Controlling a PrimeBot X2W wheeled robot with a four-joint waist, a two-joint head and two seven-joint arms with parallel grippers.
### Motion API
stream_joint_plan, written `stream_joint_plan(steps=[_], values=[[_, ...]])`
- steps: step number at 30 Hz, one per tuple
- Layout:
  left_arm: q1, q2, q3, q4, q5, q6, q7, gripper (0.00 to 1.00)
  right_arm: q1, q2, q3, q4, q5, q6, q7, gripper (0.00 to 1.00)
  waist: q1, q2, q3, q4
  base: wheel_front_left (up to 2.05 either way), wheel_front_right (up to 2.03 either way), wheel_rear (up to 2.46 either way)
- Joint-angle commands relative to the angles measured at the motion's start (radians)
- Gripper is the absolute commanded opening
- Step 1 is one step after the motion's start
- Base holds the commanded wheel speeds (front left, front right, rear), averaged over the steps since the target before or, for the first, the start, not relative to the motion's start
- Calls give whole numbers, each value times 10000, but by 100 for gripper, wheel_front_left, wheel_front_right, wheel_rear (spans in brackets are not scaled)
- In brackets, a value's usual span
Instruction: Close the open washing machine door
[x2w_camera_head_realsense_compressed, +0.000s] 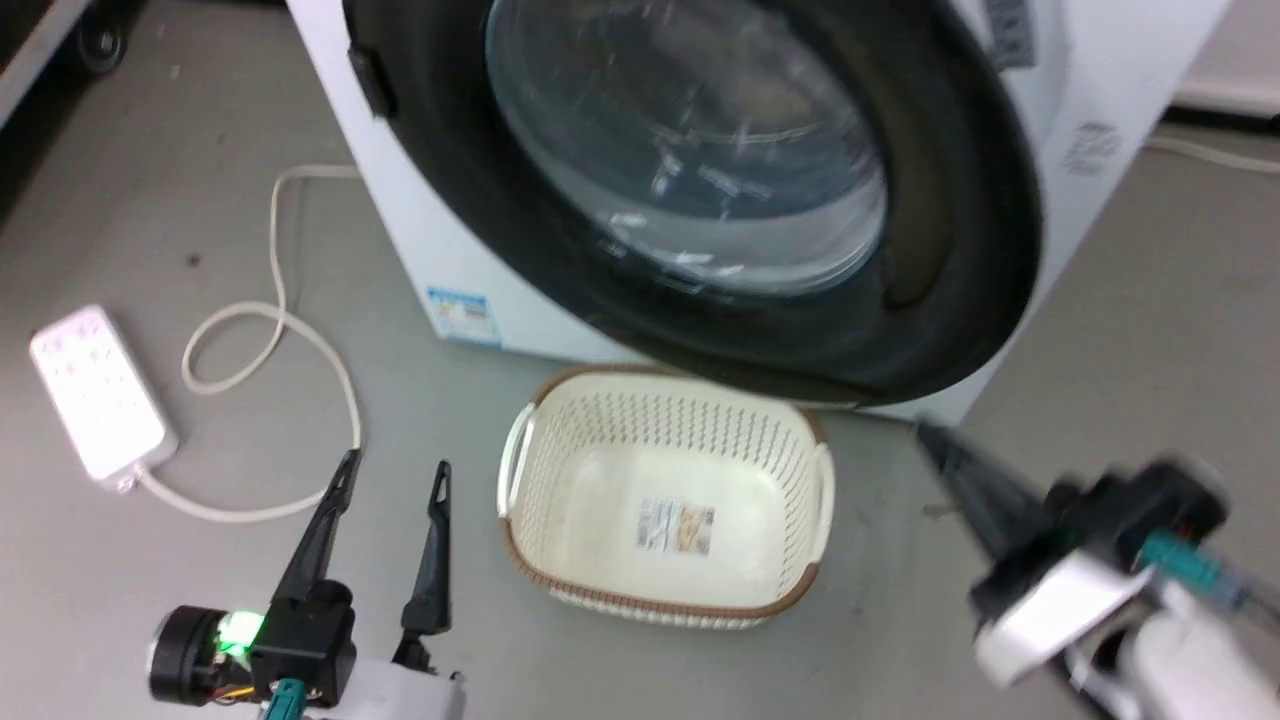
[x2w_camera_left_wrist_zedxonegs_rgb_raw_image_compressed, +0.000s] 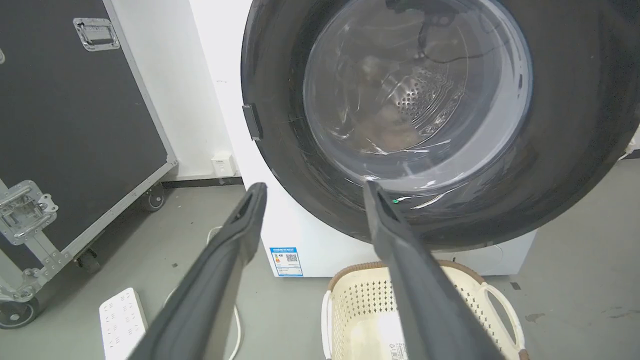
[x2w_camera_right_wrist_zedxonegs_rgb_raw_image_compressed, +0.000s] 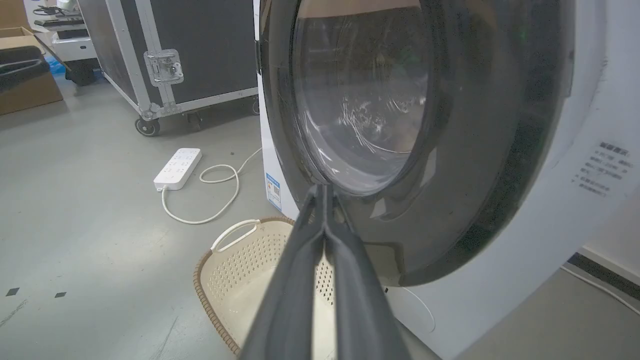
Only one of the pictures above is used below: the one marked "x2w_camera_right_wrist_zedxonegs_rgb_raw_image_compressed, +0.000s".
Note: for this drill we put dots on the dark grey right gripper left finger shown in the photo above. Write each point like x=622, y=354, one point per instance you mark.
x=287, y=295

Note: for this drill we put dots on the round dark washing machine door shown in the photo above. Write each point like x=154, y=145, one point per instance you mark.
x=450, y=150

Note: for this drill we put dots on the black wheeled flight case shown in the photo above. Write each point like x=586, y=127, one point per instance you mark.
x=190, y=55

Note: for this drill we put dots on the brown cardboard box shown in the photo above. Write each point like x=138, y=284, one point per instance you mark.
x=25, y=75

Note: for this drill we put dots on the white washing machine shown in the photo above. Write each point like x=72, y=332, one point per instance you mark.
x=560, y=210

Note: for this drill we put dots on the cream perforated laundry basket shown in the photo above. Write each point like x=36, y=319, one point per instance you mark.
x=240, y=280

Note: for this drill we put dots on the white and black equipment cart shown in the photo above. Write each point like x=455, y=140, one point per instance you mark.
x=67, y=35

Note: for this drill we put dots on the white power strip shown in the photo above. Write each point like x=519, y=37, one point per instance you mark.
x=177, y=168
x=220, y=200

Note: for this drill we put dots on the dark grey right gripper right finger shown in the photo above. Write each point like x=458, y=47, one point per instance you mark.
x=360, y=300

